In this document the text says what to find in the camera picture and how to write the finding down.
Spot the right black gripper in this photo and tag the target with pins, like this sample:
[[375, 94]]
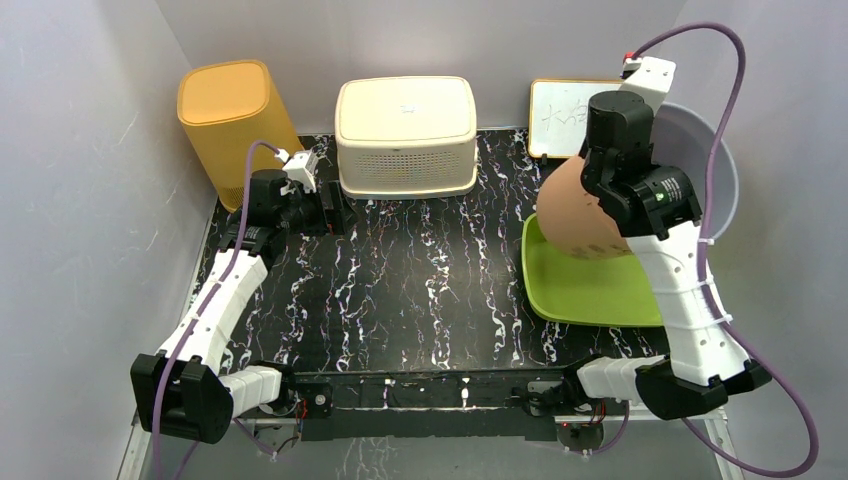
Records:
[[584, 153]]

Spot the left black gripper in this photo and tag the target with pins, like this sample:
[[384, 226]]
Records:
[[335, 222]]

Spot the grey and tan bucket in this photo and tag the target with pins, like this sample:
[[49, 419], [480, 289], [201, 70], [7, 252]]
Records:
[[682, 138]]

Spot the cream perforated basket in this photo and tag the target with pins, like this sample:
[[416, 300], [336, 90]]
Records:
[[406, 137]]

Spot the orange mesh basket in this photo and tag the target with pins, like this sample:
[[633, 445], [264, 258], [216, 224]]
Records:
[[223, 109]]

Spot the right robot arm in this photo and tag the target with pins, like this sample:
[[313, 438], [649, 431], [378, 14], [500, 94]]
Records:
[[657, 212]]

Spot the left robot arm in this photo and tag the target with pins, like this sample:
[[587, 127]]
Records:
[[179, 390]]

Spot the small whiteboard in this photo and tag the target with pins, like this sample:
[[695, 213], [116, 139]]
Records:
[[558, 115]]

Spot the orange paper bucket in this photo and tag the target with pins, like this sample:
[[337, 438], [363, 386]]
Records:
[[571, 219]]

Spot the green plastic tray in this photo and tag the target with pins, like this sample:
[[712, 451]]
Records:
[[607, 292]]

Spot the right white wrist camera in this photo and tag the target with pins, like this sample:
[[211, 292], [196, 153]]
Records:
[[649, 77]]

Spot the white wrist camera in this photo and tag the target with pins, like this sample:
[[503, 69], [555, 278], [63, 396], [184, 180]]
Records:
[[299, 167], [649, 77]]

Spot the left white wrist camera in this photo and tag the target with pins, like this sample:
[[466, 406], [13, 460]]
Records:
[[299, 167]]

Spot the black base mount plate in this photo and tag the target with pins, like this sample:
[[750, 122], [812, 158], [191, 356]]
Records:
[[430, 404]]

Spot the aluminium rail frame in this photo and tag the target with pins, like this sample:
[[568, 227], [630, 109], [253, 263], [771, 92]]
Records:
[[424, 411]]

